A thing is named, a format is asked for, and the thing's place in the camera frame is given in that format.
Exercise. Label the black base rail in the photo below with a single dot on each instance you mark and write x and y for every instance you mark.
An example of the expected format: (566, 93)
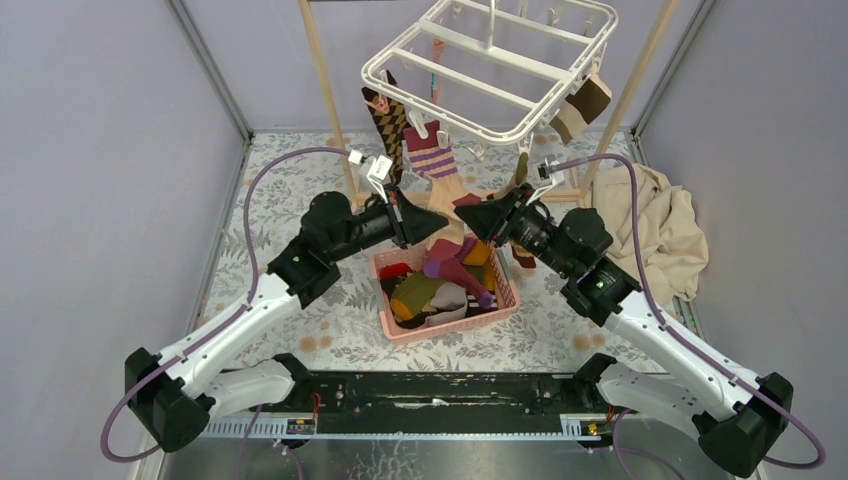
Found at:
(445, 404)

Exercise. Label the white plastic clip hanger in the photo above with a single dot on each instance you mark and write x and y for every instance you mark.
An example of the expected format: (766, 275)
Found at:
(474, 105)

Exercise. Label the mustard yellow striped sock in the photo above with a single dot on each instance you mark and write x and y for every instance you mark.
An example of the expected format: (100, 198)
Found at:
(487, 265)

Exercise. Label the purple maroon striped sock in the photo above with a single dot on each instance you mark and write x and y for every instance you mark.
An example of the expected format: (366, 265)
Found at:
(448, 261)

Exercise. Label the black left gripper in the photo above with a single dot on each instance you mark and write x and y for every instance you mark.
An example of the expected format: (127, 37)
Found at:
(408, 223)

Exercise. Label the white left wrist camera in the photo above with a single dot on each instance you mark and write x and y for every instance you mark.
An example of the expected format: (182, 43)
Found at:
(371, 173)

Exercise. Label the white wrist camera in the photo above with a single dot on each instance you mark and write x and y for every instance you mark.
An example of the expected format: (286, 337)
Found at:
(546, 176)
(371, 173)

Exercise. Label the floral patterned mat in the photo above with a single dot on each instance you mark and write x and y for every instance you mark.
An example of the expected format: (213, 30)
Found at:
(282, 172)

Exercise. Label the pink plastic basket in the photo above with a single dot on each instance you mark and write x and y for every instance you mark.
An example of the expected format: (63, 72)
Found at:
(506, 294)

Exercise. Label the wooden drying rack frame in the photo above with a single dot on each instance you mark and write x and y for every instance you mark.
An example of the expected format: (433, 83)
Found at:
(565, 81)

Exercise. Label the grey sock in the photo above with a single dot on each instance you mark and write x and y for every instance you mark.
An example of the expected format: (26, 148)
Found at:
(450, 304)

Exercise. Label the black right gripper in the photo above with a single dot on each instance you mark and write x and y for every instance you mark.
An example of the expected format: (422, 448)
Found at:
(496, 219)

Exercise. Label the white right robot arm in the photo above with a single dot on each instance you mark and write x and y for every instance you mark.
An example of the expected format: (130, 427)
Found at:
(727, 408)

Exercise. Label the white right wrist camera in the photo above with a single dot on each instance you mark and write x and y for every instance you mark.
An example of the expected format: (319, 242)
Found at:
(546, 176)

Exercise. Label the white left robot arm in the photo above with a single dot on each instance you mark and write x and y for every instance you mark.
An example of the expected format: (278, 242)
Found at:
(177, 391)

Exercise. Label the cream maroon striped sock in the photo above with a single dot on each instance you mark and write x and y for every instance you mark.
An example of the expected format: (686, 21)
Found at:
(436, 162)

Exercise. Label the beige crumpled cloth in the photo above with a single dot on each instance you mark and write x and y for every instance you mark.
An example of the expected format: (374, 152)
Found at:
(673, 247)

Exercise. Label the olive green striped sock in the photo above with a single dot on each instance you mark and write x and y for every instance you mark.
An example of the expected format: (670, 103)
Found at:
(412, 294)

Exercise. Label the red patterned sock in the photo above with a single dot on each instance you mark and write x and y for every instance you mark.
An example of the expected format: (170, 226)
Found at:
(394, 270)

